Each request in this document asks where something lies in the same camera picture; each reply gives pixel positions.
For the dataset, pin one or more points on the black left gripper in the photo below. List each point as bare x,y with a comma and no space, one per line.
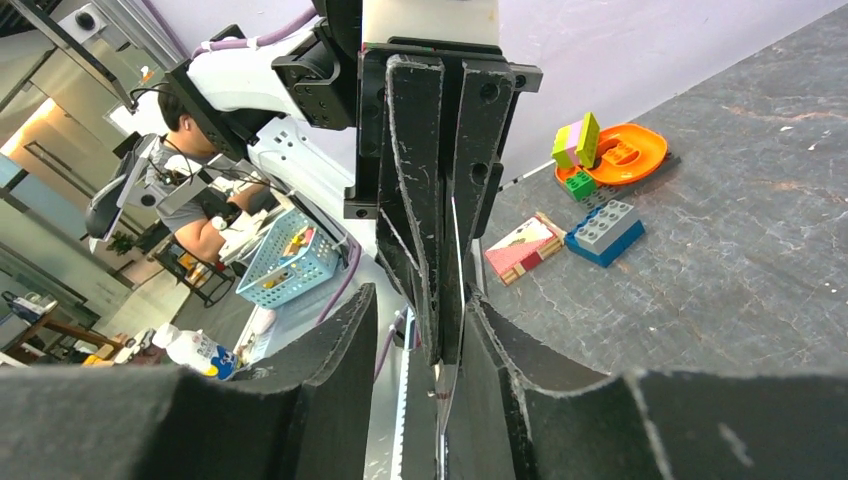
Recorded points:
431,95

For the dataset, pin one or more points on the colourful toy brick stack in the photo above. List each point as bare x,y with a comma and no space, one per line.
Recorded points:
574,152

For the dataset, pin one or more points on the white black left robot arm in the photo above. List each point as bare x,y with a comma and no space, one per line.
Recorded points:
240,103

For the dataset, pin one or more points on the white plastic bottle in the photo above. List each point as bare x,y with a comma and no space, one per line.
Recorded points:
195,350

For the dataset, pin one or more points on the blue toy block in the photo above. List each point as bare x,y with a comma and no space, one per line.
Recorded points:
605,233

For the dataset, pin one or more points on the white slotted cable duct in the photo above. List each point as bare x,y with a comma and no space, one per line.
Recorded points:
409,344

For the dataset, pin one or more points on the pink playing card box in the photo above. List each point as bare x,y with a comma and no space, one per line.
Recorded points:
524,248

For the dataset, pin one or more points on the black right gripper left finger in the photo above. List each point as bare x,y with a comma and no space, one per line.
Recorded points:
305,417

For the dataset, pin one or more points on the light blue plastic basket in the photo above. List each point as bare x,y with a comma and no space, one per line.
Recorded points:
295,256

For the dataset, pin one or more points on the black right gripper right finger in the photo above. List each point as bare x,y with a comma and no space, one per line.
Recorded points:
553,418

